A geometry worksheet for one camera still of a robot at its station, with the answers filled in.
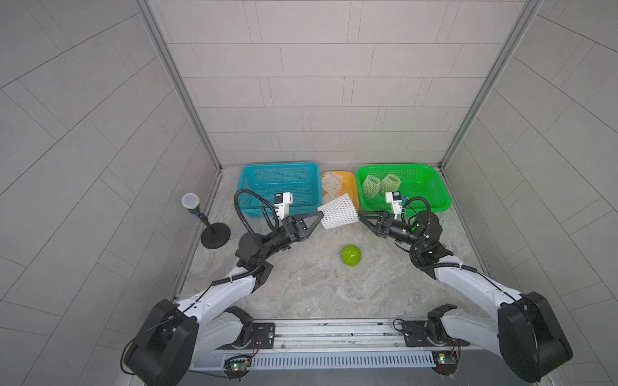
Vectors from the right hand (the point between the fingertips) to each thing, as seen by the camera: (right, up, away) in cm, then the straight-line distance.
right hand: (361, 222), depth 72 cm
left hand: (-11, +1, -10) cm, 15 cm away
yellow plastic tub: (+1, +11, +35) cm, 37 cm away
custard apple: (+18, +11, +29) cm, 36 cm away
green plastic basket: (+29, +13, +36) cm, 48 cm away
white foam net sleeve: (+9, +11, +28) cm, 31 cm away
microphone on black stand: (-53, -8, +19) cm, 56 cm away
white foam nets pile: (-7, +11, +31) cm, 33 cm away
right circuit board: (+23, -39, -4) cm, 46 cm away
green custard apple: (+9, +11, +28) cm, 31 cm away
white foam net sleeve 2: (+16, +15, +30) cm, 37 cm away
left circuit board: (-35, -38, -8) cm, 52 cm away
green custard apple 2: (-2, -13, +10) cm, 17 cm away
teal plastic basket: (-41, +11, +36) cm, 56 cm away
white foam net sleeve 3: (-8, +4, -10) cm, 13 cm away
